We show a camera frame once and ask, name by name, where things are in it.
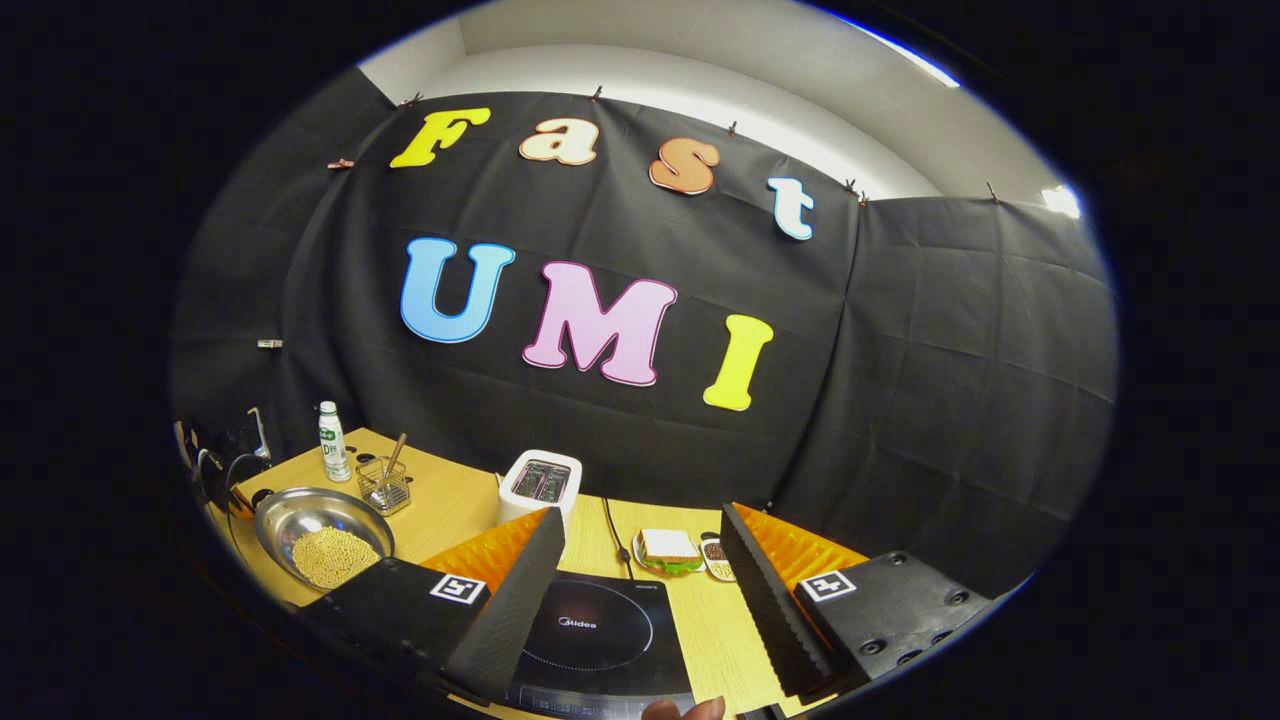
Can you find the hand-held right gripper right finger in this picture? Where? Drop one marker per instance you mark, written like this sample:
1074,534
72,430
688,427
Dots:
775,615

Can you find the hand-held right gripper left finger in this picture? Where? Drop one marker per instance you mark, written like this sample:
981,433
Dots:
515,610

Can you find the black induction cooktop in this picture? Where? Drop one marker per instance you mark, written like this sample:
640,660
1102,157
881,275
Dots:
620,660

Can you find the pile of yellow soybeans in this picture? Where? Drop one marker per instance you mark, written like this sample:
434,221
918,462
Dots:
330,555

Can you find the stainless steel pot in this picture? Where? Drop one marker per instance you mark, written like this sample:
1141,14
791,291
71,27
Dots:
320,510

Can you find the small heap of soybeans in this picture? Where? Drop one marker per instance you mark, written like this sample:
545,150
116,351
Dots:
722,571

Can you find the white divided dish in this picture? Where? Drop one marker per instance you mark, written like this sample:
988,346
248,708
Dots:
706,562

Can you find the white toaster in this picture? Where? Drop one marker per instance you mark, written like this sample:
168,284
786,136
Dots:
525,505

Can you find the sandwich with lettuce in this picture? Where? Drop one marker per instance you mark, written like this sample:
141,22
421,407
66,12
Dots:
668,545

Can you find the white sandwich plate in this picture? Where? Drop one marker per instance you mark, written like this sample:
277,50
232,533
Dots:
637,553

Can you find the wooden stick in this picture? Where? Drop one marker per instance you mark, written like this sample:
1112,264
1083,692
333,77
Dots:
396,452

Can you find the white bottle with green label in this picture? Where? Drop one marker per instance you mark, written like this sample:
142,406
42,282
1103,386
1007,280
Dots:
333,450

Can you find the black backdrop cloth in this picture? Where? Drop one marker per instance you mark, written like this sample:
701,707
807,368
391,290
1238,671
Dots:
900,400

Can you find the square ceiling light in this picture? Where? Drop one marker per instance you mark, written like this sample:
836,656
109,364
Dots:
1060,201

